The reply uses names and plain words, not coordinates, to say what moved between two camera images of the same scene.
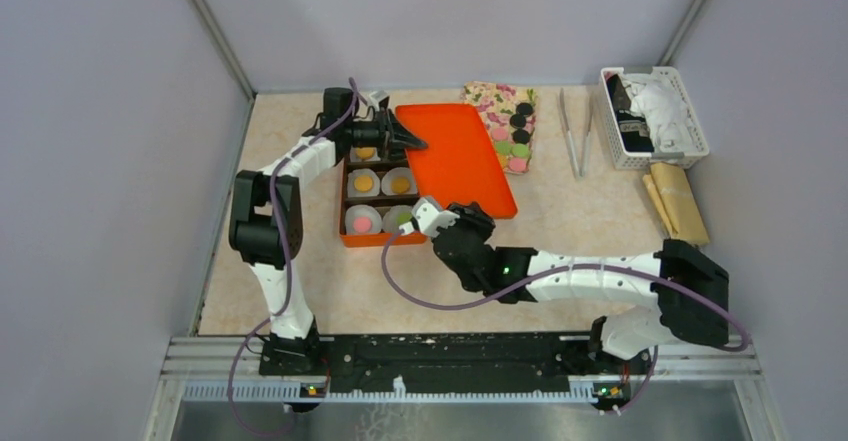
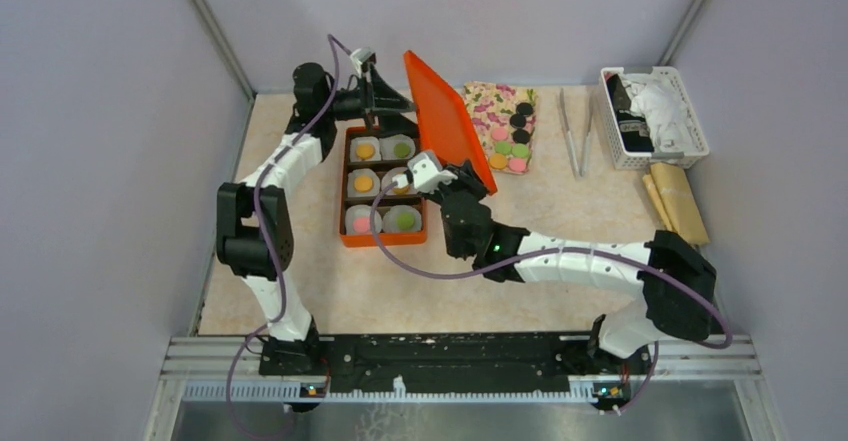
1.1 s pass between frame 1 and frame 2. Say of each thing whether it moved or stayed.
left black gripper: moved
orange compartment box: stayed
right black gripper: moved
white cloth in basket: stayed
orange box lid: moved
